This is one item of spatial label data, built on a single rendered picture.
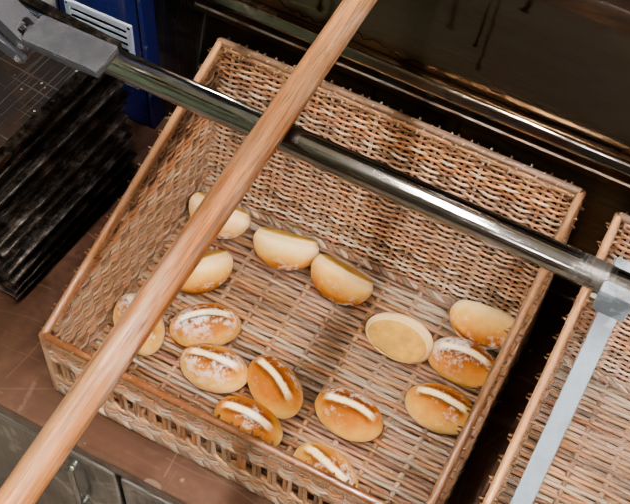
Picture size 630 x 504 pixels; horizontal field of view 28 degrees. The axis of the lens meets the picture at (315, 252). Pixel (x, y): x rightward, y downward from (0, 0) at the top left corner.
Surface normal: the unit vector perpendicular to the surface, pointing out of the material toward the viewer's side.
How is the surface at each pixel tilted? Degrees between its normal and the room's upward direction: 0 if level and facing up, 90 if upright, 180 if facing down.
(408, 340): 50
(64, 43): 0
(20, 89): 0
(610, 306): 90
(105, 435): 0
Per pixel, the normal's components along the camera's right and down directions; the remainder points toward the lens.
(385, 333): -0.32, 0.20
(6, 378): 0.04, -0.56
